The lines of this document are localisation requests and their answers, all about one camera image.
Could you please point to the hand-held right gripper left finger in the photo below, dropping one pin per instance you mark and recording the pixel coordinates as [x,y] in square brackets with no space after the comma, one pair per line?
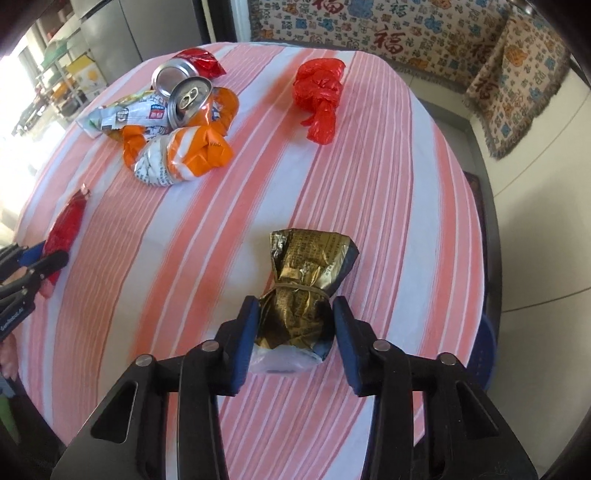
[244,341]

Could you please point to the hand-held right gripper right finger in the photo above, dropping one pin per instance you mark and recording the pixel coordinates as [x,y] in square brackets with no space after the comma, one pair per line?
[348,350]

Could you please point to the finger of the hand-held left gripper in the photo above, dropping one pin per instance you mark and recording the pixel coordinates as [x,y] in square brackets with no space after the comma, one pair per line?
[51,266]
[32,253]

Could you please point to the red candy wrapper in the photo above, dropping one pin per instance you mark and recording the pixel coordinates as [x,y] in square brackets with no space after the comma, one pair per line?
[64,230]

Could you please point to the gold black foil bag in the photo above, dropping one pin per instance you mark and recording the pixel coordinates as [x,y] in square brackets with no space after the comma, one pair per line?
[300,277]

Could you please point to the white green wrapper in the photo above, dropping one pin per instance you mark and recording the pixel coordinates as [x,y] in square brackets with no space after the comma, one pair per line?
[120,113]

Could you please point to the orange white snack bag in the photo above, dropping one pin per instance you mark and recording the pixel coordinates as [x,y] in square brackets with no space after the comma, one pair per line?
[226,106]
[194,152]

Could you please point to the aluminium can with pull tab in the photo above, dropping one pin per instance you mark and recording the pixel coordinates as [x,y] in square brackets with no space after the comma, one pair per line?
[187,101]

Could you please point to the red crushed can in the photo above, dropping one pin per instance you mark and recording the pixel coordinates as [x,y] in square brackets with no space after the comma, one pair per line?
[173,76]

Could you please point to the red foil snack bag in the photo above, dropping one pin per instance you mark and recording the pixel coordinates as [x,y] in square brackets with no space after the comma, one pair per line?
[207,62]

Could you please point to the red plastic bag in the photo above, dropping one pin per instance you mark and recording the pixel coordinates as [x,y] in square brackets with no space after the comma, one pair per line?
[323,92]

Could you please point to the pink striped tablecloth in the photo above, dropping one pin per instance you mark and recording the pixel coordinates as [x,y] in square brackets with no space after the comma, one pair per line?
[369,207]

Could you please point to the white shelf rack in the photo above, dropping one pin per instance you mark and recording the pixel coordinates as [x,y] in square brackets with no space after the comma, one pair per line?
[51,97]

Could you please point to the yellow white cardboard box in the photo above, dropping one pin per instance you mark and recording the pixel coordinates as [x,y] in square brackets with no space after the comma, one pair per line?
[87,74]

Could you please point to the grey refrigerator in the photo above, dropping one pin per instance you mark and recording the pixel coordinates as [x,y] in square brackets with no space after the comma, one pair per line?
[129,27]

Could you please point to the small printed cloth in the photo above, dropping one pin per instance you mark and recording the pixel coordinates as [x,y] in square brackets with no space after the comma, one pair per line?
[521,92]

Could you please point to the large printed cloth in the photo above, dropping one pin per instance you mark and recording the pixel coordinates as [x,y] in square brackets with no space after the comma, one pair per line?
[392,27]

